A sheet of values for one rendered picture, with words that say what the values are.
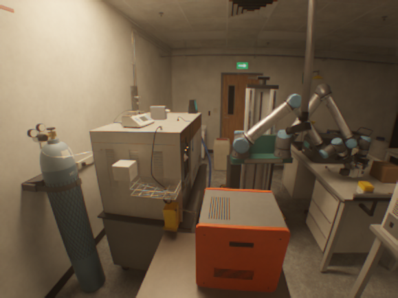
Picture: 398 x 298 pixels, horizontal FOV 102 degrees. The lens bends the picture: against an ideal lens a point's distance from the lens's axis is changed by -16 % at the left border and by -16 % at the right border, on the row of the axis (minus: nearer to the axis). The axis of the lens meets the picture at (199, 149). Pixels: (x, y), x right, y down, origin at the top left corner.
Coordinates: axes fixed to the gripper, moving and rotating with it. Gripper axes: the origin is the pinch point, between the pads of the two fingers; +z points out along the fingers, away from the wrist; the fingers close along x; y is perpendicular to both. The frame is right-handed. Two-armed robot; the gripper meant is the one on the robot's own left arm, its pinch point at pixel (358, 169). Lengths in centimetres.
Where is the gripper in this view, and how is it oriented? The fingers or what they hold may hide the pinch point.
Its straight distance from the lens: 234.1
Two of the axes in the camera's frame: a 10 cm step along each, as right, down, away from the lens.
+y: 10.0, -0.2, 0.8
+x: -0.9, -2.9, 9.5
